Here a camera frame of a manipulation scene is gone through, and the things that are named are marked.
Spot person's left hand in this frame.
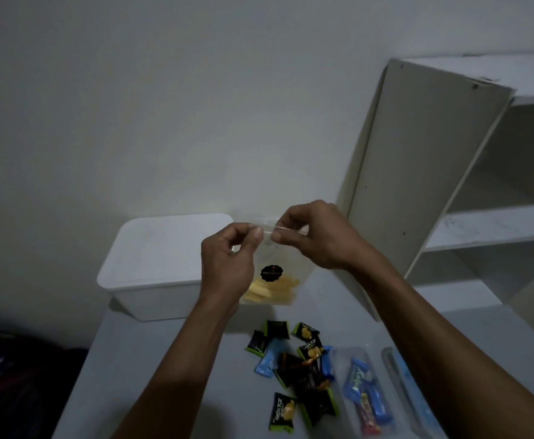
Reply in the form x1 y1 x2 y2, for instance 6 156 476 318
200 222 264 308

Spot person's right hand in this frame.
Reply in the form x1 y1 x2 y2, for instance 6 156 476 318
271 200 364 271

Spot clear bag of yellow chips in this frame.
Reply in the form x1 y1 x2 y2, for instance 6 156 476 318
232 215 318 308

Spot person's left forearm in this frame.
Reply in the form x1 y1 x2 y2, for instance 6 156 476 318
111 298 242 439

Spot person's right forearm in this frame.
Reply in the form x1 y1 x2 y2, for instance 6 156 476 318
342 246 534 439

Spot white lidded plastic container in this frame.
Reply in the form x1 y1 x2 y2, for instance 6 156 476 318
97 213 235 322

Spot light blue snack packet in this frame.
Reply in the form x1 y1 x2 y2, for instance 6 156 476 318
254 339 288 376

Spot dark blue snack packet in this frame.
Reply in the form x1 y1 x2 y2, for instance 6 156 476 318
320 346 336 382

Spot blue packet with white script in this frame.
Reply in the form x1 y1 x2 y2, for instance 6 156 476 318
344 358 374 404

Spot white wooden shelf unit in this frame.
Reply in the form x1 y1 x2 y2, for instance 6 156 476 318
335 54 534 323

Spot pile of black snack packets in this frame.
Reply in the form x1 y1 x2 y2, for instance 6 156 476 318
245 320 341 435

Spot blue candy bar packet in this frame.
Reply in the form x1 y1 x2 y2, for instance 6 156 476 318
364 384 394 428

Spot long blue packet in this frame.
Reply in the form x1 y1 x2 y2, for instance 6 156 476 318
391 349 438 436

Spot red candy bar packet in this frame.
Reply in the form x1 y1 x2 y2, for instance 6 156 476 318
357 393 382 436

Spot dark fabric bag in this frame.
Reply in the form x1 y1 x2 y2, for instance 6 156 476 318
0 328 89 439

